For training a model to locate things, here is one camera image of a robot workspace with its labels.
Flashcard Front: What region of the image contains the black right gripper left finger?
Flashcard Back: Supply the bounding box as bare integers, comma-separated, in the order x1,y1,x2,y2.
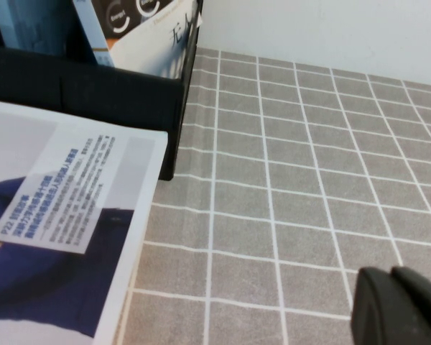
351,266,431,345

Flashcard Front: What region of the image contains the self-driving car cover book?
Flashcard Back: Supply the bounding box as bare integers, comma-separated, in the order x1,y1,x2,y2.
73,0,205,79

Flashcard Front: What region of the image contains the black mesh book stand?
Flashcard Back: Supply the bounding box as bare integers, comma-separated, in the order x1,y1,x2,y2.
0,0,205,182

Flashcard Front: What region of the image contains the white orange ROS book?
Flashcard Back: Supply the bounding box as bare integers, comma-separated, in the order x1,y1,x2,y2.
0,0,71,57

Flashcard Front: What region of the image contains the grey checked tablecloth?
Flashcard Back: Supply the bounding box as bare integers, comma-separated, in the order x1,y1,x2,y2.
121,46,431,345

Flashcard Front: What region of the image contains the magazine with suited man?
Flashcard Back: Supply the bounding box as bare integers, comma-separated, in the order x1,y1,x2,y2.
0,98,169,345

